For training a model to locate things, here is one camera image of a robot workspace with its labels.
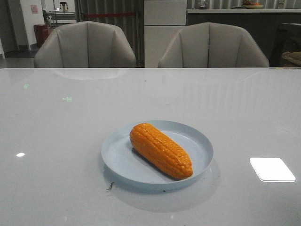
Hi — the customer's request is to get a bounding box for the red barrier belt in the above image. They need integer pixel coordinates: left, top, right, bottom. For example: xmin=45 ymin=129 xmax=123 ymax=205
xmin=83 ymin=12 xmax=136 ymax=18

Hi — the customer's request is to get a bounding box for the grey counter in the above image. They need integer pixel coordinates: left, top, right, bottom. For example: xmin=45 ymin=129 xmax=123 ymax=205
xmin=186 ymin=9 xmax=301 ymax=58

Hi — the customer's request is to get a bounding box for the grey upholstered chair left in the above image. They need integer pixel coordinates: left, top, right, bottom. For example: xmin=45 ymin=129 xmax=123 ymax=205
xmin=34 ymin=21 xmax=136 ymax=68

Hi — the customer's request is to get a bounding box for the grey upholstered chair right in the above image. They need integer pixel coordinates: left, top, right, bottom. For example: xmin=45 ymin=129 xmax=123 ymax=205
xmin=158 ymin=22 xmax=269 ymax=68

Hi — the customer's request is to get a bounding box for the light blue round plate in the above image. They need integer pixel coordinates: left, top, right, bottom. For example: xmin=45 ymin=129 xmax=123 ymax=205
xmin=101 ymin=120 xmax=214 ymax=191

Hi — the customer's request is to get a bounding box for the grey upholstered chair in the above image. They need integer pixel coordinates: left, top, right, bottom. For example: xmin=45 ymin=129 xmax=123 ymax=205
xmin=158 ymin=22 xmax=269 ymax=68
xmin=34 ymin=21 xmax=136 ymax=68

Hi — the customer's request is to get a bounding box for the red bin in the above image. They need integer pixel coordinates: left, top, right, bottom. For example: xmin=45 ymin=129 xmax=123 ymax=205
xmin=34 ymin=24 xmax=52 ymax=47

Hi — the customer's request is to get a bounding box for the white cabinet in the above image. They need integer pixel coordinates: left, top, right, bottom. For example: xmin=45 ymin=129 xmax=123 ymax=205
xmin=143 ymin=0 xmax=187 ymax=68

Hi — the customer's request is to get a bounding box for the orange toy corn cob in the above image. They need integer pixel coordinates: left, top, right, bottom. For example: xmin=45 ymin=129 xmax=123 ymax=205
xmin=129 ymin=123 xmax=193 ymax=179

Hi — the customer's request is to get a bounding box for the fruit bowl on counter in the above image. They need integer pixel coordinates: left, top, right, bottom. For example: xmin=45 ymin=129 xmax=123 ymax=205
xmin=242 ymin=0 xmax=264 ymax=9

